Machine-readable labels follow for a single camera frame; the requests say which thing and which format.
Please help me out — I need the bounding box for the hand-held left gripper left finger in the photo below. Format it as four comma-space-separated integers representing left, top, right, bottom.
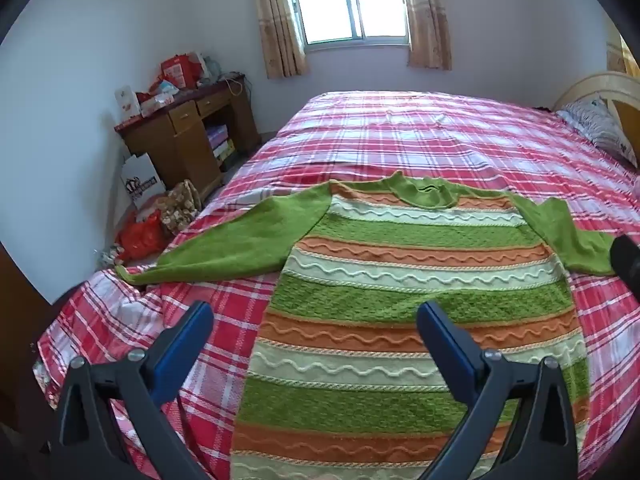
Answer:
47, 301, 216, 480

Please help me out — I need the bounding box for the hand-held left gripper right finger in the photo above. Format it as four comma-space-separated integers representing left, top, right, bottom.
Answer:
416, 301, 581, 480

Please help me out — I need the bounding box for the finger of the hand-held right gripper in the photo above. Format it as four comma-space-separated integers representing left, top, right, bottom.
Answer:
610, 234, 640, 306

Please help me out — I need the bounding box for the green orange striped sweater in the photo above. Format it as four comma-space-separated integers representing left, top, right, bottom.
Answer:
114, 170, 621, 480

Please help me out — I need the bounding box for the red plastic bag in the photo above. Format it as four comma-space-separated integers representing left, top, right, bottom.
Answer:
115, 210, 168, 262

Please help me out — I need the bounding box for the floral fabric bag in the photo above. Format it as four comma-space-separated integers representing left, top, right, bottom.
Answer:
159, 180, 203, 236

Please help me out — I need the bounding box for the striped pillow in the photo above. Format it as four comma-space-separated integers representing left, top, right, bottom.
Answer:
557, 96, 638, 168

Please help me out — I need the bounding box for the white paper bag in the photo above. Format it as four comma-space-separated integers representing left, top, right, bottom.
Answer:
120, 152, 167, 211

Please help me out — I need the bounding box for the brown wooden door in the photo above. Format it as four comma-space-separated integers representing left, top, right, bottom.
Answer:
0, 242, 56, 436

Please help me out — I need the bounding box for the brown wooden desk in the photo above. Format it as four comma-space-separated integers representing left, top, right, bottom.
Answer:
114, 74, 261, 201

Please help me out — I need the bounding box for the yellow box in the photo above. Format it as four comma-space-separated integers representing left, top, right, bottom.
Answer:
212, 140, 237, 167

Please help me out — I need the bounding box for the wooden headboard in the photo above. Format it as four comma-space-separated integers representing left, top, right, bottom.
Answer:
552, 71, 640, 161

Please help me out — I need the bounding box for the bed with red plaid sheet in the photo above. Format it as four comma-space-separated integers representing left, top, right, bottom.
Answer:
32, 90, 640, 480

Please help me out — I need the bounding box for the yellow curtain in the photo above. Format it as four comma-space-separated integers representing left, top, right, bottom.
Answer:
606, 25, 640, 77

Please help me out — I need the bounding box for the tall white printed box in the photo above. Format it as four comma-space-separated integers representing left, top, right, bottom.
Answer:
115, 85, 142, 122

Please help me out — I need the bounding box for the red bag on desk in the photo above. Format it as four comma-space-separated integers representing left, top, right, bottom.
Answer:
160, 54, 202, 92

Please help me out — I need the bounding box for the beige patterned curtain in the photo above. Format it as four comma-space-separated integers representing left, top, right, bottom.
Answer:
400, 0, 453, 71
250, 0, 308, 80

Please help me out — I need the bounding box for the sliding glass window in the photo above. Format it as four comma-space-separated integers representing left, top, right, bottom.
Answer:
282, 0, 411, 50

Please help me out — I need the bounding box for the thin cable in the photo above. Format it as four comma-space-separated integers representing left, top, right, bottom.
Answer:
222, 72, 251, 97

